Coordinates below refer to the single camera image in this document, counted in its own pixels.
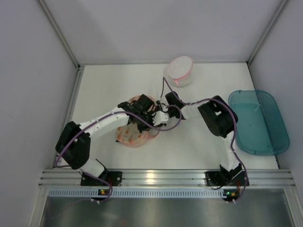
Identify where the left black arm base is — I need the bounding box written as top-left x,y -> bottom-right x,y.
80,171 -> 122,186

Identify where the right aluminium frame post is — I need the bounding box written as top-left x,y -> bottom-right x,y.
246,0 -> 291,67

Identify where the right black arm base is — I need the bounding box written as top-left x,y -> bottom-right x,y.
205,170 -> 248,188

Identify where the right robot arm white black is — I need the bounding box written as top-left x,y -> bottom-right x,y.
165,92 -> 242,180

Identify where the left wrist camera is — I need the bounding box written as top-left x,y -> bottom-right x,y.
152,111 -> 169,127

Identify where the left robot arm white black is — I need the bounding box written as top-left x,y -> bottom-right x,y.
55,95 -> 156,179

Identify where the left aluminium frame post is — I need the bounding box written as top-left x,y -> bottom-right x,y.
35,0 -> 82,69

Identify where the aluminium front rail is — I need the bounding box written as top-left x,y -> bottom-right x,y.
38,169 -> 295,189

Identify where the aluminium frame post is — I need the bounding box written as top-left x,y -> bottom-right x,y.
35,0 -> 82,69
246,0 -> 291,67

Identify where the teal plastic basin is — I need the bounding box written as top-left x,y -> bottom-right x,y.
228,90 -> 290,156

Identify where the white mesh laundry bag pink trim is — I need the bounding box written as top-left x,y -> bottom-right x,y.
167,56 -> 194,87

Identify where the slotted white cable duct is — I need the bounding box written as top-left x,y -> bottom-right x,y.
48,188 -> 240,199

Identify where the orange patterned bra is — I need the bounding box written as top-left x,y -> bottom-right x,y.
115,94 -> 159,148

